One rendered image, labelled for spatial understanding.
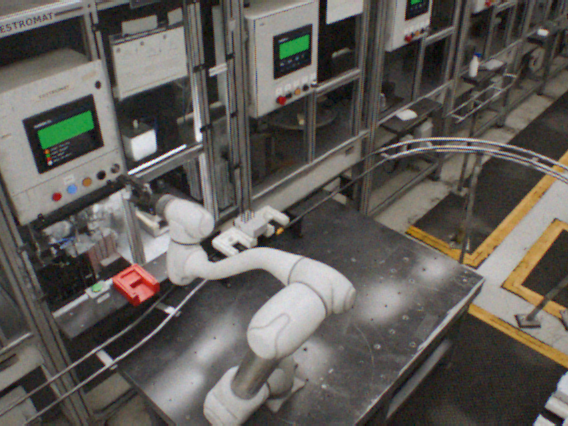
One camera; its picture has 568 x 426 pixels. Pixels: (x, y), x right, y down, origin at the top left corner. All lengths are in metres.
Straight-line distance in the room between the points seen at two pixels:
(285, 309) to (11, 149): 1.01
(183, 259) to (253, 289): 0.78
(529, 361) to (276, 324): 2.23
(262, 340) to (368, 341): 1.05
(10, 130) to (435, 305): 1.85
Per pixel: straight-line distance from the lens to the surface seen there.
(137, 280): 2.25
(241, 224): 2.49
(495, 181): 4.73
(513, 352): 3.36
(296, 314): 1.35
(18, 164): 1.87
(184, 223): 1.76
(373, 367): 2.25
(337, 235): 2.81
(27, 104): 1.82
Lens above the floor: 2.47
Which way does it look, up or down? 37 degrees down
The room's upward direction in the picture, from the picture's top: straight up
